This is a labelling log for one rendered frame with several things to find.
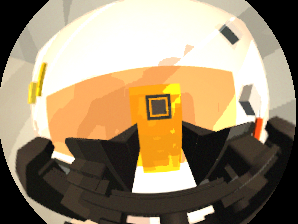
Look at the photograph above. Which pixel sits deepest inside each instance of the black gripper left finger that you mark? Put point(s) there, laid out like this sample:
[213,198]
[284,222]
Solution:
[120,154]

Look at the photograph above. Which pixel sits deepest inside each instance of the yellow rectangular block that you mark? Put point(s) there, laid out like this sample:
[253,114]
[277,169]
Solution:
[32,92]

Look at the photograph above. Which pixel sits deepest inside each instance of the dark grey rectangular frame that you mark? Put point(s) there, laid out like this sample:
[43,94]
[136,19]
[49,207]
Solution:
[64,165]

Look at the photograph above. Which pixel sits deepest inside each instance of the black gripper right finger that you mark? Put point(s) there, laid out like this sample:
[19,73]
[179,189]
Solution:
[204,148]

